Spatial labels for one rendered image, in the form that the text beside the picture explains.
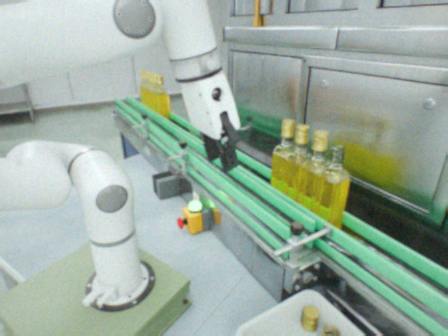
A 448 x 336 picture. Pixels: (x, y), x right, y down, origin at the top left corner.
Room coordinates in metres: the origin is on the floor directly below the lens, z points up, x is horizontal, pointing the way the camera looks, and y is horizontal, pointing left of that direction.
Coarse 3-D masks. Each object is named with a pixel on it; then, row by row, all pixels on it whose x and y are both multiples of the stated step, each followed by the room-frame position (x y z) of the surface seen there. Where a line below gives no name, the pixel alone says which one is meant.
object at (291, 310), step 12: (288, 300) 0.49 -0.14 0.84; (300, 300) 0.50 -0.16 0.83; (312, 300) 0.50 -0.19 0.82; (324, 300) 0.49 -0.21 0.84; (264, 312) 0.46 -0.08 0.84; (276, 312) 0.46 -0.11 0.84; (288, 312) 0.48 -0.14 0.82; (300, 312) 0.49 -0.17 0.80; (324, 312) 0.47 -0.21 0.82; (336, 312) 0.45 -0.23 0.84; (252, 324) 0.43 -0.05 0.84; (264, 324) 0.44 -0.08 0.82; (276, 324) 0.46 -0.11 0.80; (288, 324) 0.47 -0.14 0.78; (300, 324) 0.48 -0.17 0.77; (324, 324) 0.46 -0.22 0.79; (336, 324) 0.44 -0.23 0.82; (348, 324) 0.43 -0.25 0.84
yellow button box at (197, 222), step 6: (186, 210) 0.87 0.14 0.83; (204, 210) 0.87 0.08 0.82; (186, 216) 0.86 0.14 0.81; (192, 216) 0.84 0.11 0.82; (198, 216) 0.85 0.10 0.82; (204, 216) 0.86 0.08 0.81; (186, 222) 0.85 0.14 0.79; (192, 222) 0.84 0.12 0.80; (198, 222) 0.85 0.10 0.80; (204, 222) 0.86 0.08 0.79; (186, 228) 0.86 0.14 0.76; (192, 228) 0.83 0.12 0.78; (198, 228) 0.85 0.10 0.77; (204, 228) 0.86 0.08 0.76
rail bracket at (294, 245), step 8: (296, 224) 0.53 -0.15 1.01; (328, 224) 0.59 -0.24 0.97; (296, 232) 0.52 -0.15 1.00; (320, 232) 0.57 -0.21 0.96; (328, 232) 0.58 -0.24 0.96; (288, 240) 0.53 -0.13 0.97; (296, 240) 0.53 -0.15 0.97; (304, 240) 0.54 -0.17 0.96; (312, 240) 0.55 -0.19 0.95; (288, 248) 0.52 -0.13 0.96; (296, 248) 0.52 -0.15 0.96; (296, 256) 0.53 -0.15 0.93; (288, 264) 0.53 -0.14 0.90; (296, 264) 0.53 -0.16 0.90; (296, 272) 0.52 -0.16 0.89
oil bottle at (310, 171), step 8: (312, 160) 0.69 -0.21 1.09; (320, 160) 0.68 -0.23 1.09; (304, 168) 0.69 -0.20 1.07; (312, 168) 0.67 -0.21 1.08; (320, 168) 0.67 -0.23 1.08; (304, 176) 0.69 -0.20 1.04; (312, 176) 0.67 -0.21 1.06; (304, 184) 0.69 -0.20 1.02; (312, 184) 0.67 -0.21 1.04; (304, 192) 0.69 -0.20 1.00; (312, 192) 0.66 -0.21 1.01; (304, 200) 0.68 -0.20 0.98; (312, 200) 0.66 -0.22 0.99; (312, 208) 0.66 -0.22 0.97
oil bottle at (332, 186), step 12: (324, 168) 0.65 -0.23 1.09; (324, 180) 0.63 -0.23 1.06; (336, 180) 0.61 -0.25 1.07; (348, 180) 0.63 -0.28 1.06; (324, 192) 0.63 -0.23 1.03; (336, 192) 0.61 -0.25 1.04; (324, 204) 0.63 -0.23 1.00; (336, 204) 0.62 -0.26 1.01; (324, 216) 0.62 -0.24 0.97; (336, 216) 0.62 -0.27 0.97
